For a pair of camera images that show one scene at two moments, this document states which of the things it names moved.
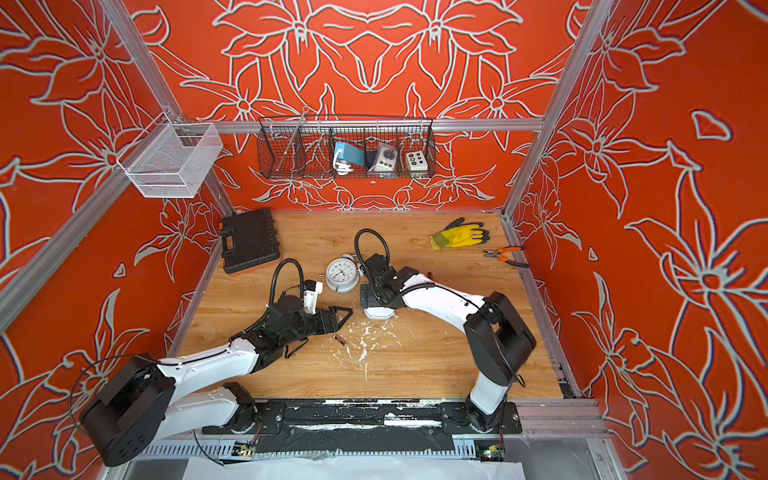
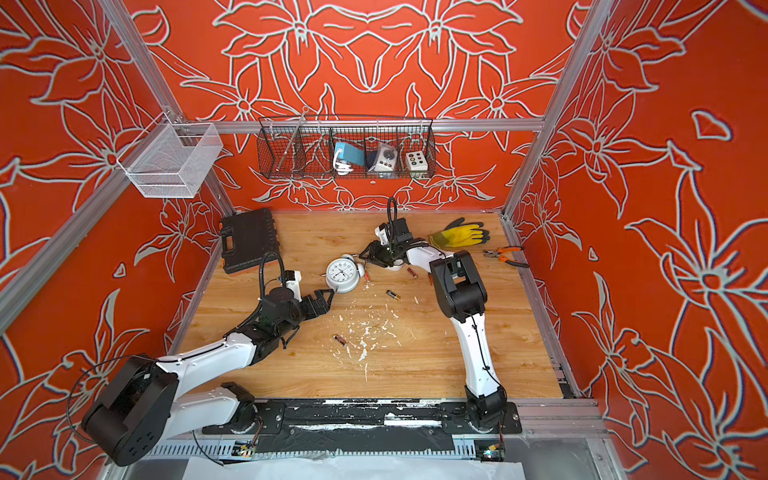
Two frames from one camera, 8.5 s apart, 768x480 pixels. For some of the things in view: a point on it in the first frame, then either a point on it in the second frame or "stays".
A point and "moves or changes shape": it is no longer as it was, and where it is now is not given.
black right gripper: x=367 y=295 to x=374 y=253
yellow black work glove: x=457 y=234 stays
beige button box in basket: x=417 y=161 stays
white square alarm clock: x=379 y=313 moves or changes shape
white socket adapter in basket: x=387 y=159 stays
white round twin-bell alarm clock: x=343 y=274 stays
